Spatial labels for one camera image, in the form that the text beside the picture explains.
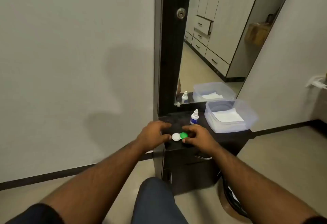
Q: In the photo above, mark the clear plastic container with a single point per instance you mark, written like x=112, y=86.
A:
x=230, y=127

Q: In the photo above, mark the small solution dropper bottle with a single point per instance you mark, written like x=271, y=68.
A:
x=194, y=119

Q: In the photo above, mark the person's left forearm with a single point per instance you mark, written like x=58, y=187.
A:
x=102, y=180

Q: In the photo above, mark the black dresser cabinet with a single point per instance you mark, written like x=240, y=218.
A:
x=178, y=166

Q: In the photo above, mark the trash bin with black liner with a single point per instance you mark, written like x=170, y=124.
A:
x=226, y=207

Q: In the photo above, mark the dresser mirror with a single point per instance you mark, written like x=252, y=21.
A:
x=194, y=73

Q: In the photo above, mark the stack of white tissues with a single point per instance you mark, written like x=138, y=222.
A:
x=227, y=116

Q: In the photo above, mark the translucent lens case cap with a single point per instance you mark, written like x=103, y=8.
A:
x=175, y=136

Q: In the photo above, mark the person's right forearm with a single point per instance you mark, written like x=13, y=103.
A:
x=255, y=188

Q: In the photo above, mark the dark blue trousers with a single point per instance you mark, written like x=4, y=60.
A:
x=155, y=203

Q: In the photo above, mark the white wall charger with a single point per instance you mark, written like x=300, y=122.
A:
x=316, y=83

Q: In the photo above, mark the green lens case cap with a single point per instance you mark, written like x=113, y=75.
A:
x=183, y=135

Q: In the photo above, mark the person's left hand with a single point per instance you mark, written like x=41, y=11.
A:
x=152, y=137

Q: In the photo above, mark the person's right hand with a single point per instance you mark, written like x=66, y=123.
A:
x=201, y=140

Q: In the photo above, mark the black shirt sleeve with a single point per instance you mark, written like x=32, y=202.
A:
x=316, y=221
x=35, y=214

